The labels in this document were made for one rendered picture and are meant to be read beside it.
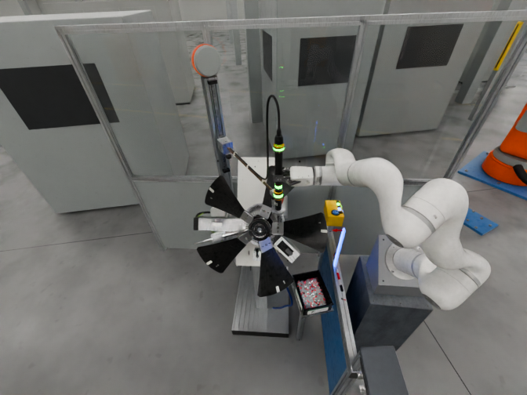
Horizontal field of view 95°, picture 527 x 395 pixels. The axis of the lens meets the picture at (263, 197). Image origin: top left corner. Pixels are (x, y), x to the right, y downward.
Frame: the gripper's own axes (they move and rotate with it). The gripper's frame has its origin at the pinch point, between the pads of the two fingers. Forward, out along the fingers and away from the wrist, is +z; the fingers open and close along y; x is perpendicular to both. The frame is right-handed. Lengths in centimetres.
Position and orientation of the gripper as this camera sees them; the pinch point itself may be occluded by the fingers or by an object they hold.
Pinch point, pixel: (278, 175)
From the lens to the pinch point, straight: 109.4
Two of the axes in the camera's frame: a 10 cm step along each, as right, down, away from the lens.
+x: -0.4, -7.7, -6.4
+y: 0.7, -6.4, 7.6
